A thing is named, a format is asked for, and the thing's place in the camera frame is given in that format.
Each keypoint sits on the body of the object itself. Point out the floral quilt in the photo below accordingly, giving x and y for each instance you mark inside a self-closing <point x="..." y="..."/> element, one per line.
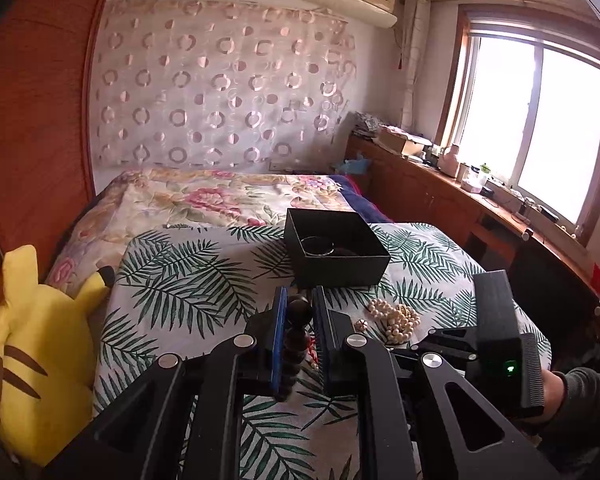
<point x="190" y="200"/>

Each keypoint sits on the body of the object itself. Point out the person's right forearm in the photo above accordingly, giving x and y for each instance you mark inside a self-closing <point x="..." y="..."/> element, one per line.
<point x="590" y="402"/>

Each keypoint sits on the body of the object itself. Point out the blue plastic bag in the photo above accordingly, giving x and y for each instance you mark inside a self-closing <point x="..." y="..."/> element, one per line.
<point x="352" y="165"/>

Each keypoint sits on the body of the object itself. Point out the yellow plush toy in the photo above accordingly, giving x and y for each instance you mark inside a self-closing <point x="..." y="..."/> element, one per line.
<point x="35" y="360"/>

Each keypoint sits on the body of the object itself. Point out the person's right hand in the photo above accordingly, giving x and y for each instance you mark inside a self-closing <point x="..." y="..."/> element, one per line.
<point x="551" y="391"/>

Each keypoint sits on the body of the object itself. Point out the wall socket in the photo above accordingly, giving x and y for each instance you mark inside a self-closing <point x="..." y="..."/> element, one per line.
<point x="280" y="165"/>

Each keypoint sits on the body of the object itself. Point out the white cup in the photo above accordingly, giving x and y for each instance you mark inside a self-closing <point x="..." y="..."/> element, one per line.
<point x="464" y="172"/>

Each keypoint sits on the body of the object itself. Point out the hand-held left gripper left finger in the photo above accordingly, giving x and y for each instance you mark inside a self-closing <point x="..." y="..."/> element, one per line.
<point x="280" y="340"/>

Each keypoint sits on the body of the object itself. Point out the green leaf print cloth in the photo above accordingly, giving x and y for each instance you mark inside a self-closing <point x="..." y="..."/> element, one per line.
<point x="180" y="280"/>

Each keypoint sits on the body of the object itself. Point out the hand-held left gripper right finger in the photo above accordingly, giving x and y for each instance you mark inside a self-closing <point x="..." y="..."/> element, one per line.
<point x="330" y="345"/>

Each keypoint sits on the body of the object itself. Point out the patterned window curtain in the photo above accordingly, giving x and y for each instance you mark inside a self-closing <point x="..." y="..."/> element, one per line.
<point x="414" y="60"/>

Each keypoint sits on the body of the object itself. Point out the open cardboard box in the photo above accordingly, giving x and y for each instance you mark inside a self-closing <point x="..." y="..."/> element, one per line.
<point x="400" y="144"/>

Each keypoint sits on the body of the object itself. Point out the circle pattern wall curtain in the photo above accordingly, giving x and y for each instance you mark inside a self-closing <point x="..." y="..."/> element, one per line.
<point x="220" y="85"/>

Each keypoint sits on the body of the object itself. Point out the pile of patterned cloth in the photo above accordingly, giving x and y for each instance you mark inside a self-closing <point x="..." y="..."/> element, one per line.
<point x="366" y="122"/>

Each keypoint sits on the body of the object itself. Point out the white tissue box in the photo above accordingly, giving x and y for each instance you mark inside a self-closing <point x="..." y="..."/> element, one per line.
<point x="472" y="186"/>

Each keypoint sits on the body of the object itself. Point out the dark blue blanket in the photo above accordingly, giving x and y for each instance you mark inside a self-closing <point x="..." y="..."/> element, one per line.
<point x="357" y="200"/>

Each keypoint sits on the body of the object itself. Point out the small black device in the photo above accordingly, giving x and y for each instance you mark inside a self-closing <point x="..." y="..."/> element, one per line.
<point x="488" y="192"/>

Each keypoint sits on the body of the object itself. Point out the pink kettle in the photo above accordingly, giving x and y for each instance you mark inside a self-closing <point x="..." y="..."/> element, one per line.
<point x="450" y="160"/>

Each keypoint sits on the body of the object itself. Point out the long wooden cabinet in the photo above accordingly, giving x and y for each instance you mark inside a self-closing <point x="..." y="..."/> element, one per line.
<point x="430" y="195"/>

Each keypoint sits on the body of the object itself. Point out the black cardboard box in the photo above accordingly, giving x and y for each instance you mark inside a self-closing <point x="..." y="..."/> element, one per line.
<point x="310" y="270"/>

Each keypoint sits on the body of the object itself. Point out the green cap bottle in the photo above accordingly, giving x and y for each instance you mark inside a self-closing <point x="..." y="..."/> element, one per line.
<point x="485" y="172"/>

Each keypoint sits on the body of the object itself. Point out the dark bangle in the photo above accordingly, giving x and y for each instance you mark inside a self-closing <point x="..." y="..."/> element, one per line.
<point x="305" y="250"/>

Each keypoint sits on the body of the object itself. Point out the brown wooden wardrobe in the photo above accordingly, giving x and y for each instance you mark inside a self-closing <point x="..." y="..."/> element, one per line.
<point x="35" y="110"/>

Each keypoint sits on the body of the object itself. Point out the window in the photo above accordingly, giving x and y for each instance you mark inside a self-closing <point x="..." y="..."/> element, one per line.
<point x="530" y="120"/>

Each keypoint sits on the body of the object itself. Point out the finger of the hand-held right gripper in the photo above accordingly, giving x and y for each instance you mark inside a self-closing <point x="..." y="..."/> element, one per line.
<point x="450" y="344"/>

